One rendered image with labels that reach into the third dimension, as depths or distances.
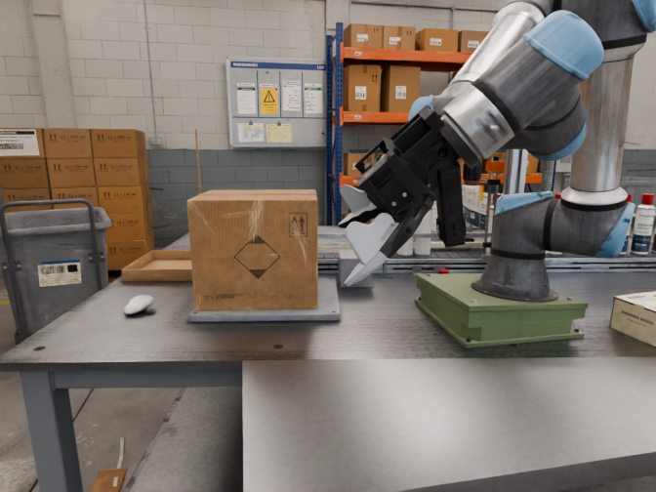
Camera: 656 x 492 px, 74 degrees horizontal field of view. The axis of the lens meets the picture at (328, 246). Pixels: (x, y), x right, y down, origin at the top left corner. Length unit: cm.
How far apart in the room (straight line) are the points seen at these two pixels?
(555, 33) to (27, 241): 277
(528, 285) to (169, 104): 513
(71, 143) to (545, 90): 414
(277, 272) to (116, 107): 495
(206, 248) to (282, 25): 497
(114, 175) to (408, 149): 395
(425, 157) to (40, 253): 265
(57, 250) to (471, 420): 258
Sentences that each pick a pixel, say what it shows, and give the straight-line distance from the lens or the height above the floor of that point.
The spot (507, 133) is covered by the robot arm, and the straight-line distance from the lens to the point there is 51.
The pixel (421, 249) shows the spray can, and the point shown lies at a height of 90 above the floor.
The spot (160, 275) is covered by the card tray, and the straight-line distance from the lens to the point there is 145.
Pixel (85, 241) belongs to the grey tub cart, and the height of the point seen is 69.
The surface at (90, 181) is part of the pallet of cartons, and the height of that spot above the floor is 95.
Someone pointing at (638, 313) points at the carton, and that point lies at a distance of 117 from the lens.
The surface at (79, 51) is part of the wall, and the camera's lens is 603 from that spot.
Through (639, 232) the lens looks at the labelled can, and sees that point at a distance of 181.
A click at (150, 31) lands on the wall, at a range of 590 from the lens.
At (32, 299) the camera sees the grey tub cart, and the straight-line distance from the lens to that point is 306.
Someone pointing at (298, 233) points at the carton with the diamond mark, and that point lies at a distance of 103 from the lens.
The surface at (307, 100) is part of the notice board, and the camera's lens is 564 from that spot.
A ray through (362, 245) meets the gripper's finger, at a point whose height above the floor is 113.
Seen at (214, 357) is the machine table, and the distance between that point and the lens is 93.
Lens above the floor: 124
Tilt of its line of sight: 13 degrees down
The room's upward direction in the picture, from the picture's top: straight up
